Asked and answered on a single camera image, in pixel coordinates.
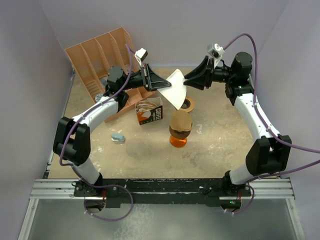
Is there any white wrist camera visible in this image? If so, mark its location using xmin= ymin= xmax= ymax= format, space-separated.
xmin=134 ymin=48 xmax=148 ymax=68
xmin=207 ymin=43 xmax=225 ymax=69

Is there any peach plastic file organizer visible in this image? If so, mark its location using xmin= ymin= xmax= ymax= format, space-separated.
xmin=64 ymin=26 xmax=156 ymax=123

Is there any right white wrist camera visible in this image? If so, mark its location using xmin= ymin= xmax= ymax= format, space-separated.
xmin=207 ymin=43 xmax=225 ymax=69

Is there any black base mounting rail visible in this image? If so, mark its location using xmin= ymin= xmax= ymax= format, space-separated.
xmin=71 ymin=178 xmax=251 ymax=208

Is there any wooden ring stand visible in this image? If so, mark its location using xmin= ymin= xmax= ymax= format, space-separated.
xmin=180 ymin=96 xmax=195 ymax=113

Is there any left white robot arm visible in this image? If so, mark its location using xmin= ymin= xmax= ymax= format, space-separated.
xmin=53 ymin=64 xmax=171 ymax=196

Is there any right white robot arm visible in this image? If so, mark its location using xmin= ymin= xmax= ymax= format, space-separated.
xmin=184 ymin=52 xmax=292 ymax=196

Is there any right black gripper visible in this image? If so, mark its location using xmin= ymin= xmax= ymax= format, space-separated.
xmin=183 ymin=56 xmax=236 ymax=91

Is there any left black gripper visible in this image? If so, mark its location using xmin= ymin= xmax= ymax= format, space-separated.
xmin=121 ymin=63 xmax=171 ymax=92

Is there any brown paper coffee filter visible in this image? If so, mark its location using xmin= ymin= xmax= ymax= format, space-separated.
xmin=169 ymin=110 xmax=193 ymax=132

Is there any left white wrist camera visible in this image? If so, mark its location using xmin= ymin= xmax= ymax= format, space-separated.
xmin=134 ymin=48 xmax=148 ymax=68

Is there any orange glass carafe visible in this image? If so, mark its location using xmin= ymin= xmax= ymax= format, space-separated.
xmin=169 ymin=135 xmax=187 ymax=148

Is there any coffee filter box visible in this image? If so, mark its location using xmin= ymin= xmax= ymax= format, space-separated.
xmin=135 ymin=97 xmax=163 ymax=126

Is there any light blue stapler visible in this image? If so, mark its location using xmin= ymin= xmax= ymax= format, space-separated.
xmin=111 ymin=133 xmax=126 ymax=143

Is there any white paper coffee filter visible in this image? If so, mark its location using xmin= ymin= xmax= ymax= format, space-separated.
xmin=158 ymin=69 xmax=187 ymax=110

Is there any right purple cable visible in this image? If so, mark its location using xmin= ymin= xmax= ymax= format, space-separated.
xmin=223 ymin=33 xmax=320 ymax=216

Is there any blue ribbed coffee dripper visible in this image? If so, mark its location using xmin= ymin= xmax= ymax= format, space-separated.
xmin=169 ymin=126 xmax=192 ymax=140

